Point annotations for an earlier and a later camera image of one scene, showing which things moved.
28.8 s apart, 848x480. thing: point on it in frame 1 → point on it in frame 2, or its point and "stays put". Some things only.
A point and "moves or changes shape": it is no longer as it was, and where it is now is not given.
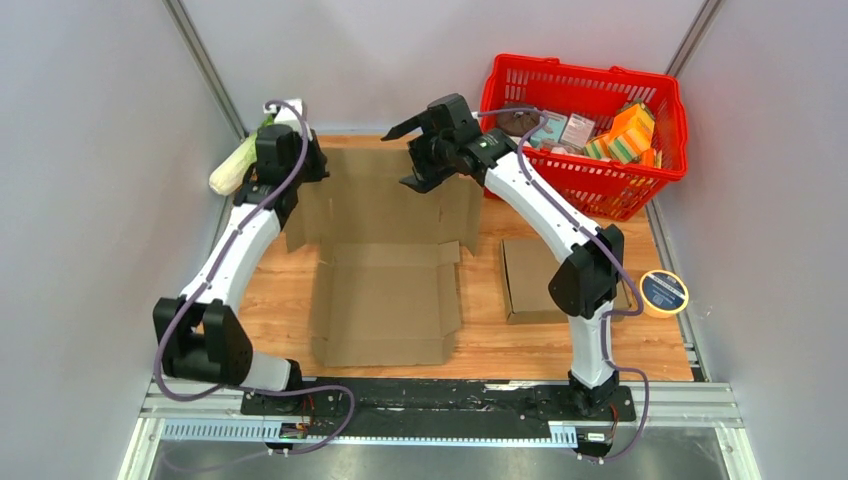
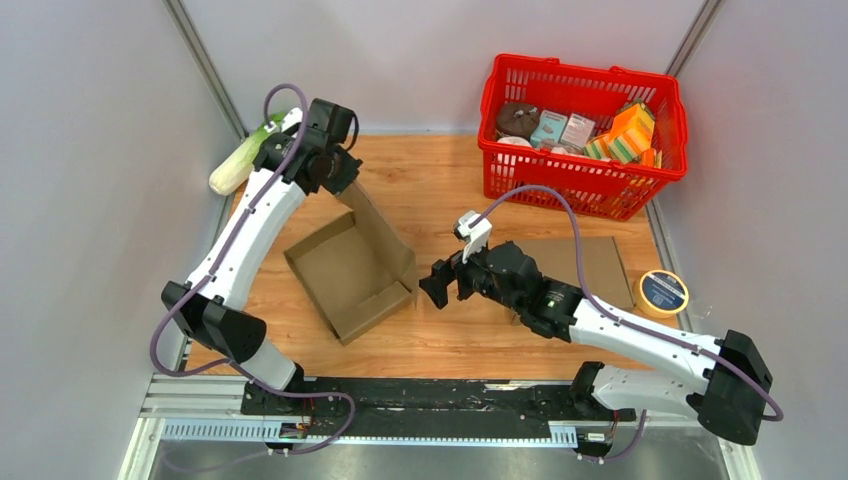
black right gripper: [426, 177] → [444, 273]
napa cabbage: [228, 175] stays put
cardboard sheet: [389, 278] moves or changes shape
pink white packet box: [577, 131] stays put
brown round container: [517, 123] stays put
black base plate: [434, 407] stays put
